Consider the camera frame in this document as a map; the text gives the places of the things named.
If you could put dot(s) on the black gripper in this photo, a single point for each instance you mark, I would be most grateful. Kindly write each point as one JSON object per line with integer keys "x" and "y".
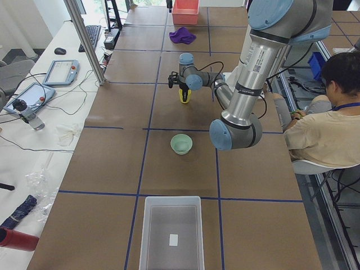
{"x": 183, "y": 89}

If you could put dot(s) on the yellow plastic cup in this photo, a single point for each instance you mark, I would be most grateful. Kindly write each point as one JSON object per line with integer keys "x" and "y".
{"x": 184, "y": 95}

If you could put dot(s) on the light green plastic bowl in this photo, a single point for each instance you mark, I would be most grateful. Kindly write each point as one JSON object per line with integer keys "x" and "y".
{"x": 181, "y": 144}

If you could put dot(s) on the purple cloth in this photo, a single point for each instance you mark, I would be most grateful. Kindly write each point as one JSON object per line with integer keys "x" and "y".
{"x": 182, "y": 36}

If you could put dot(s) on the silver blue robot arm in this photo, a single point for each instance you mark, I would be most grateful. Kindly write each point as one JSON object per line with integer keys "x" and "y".
{"x": 273, "y": 24}

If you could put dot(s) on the translucent white storage box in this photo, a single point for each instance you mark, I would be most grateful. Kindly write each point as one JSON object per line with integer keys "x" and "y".
{"x": 164, "y": 215}

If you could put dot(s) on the red plastic bin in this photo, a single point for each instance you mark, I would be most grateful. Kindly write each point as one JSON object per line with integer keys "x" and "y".
{"x": 185, "y": 12}

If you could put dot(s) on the black keyboard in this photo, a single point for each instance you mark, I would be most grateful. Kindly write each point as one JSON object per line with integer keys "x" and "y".
{"x": 93, "y": 32}

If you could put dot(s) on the teach pendant tablet far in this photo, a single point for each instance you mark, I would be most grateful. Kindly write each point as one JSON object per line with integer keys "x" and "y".
{"x": 61, "y": 73}

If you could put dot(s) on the teach pendant tablet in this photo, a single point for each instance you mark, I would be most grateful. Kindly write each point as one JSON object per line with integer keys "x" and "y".
{"x": 35, "y": 96}
{"x": 61, "y": 73}

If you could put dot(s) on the black computer mouse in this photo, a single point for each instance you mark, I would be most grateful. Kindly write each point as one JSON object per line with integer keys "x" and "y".
{"x": 59, "y": 51}

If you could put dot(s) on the blue plastic bin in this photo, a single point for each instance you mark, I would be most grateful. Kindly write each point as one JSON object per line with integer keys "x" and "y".
{"x": 316, "y": 63}

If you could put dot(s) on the white chair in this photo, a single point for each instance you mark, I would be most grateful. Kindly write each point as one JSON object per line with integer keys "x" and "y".
{"x": 306, "y": 167}

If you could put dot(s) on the white label sticker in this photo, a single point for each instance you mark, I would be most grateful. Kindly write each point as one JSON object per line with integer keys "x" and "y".
{"x": 173, "y": 239}

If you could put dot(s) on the teach pendant tablet near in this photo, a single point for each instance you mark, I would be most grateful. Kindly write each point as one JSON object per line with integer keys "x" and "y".
{"x": 35, "y": 96}

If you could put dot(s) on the seated person beige shirt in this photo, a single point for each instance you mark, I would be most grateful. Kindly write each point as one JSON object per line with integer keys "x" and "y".
{"x": 327, "y": 132}

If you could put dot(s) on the clear water bottle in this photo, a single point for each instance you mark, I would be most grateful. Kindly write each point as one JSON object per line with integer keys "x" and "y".
{"x": 28, "y": 114}

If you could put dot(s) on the crumpled clear plastic wrap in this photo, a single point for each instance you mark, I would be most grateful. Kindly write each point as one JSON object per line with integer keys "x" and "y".
{"x": 43, "y": 189}

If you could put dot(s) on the folded dark blue umbrella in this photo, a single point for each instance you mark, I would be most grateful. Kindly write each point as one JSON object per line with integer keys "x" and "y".
{"x": 20, "y": 213}

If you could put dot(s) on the red cylinder bottle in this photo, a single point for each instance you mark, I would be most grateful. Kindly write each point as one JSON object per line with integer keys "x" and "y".
{"x": 17, "y": 240}

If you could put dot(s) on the aluminium frame post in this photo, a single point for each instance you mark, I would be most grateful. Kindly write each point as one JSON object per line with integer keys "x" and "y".
{"x": 80, "y": 28}

